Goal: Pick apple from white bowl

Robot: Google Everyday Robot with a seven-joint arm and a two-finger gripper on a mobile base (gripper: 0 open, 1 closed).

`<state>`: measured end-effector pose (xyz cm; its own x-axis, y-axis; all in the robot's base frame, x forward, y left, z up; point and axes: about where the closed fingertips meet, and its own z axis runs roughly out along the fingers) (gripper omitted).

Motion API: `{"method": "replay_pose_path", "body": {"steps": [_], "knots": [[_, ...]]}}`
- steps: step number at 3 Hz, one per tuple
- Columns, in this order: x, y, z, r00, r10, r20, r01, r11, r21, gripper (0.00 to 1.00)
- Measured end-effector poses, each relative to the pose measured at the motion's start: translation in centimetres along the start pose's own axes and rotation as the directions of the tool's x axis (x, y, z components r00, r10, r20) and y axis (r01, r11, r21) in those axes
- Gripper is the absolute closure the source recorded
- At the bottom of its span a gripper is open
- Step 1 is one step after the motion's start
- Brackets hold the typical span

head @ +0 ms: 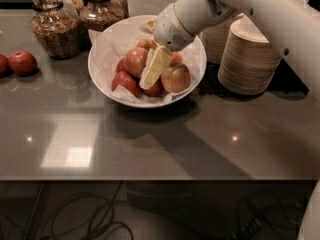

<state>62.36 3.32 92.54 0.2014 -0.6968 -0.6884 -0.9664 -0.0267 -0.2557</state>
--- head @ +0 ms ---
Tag stack paper bowls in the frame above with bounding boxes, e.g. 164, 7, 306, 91
199, 14, 243, 64
218, 16, 281, 96

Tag white bowl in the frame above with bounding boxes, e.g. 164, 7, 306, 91
87, 14, 208, 109

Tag red apple on table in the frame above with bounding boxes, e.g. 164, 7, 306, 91
8, 50, 38, 76

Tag right glass granola jar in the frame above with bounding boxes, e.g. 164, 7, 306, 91
80, 0, 125, 32

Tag white paper liner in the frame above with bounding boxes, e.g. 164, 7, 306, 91
88, 11, 202, 105

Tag hidden left red apple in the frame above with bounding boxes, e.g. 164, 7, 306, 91
116, 59, 126, 72

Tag left glass granola jar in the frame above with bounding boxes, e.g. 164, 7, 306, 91
30, 0, 82, 59

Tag red apple at edge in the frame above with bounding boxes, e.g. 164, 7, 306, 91
0, 54, 10, 77

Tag back small apple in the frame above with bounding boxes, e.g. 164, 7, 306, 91
137, 38, 158, 50

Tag back right red apple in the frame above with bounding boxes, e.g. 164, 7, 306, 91
170, 52, 183, 66

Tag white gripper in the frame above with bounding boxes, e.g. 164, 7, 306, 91
139, 3, 195, 90

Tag front left red apple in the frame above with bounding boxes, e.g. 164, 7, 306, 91
111, 71, 140, 97

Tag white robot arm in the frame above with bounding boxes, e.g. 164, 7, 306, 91
140, 0, 320, 101

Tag top centre red apple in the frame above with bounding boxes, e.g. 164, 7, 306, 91
124, 47, 148, 79

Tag glass granola jar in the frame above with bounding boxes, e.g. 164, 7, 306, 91
80, 0, 125, 32
30, 0, 82, 59

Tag front right yellow-red apple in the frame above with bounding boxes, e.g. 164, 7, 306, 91
161, 63, 191, 93

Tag front stack paper bowls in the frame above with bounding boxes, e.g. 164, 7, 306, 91
218, 16, 281, 96

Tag black cables under table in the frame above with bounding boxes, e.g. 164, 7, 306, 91
0, 181, 308, 240

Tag rear stack paper bowls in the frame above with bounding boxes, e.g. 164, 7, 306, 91
199, 14, 243, 64

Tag front centre red apple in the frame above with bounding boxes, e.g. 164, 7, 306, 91
143, 79, 163, 97

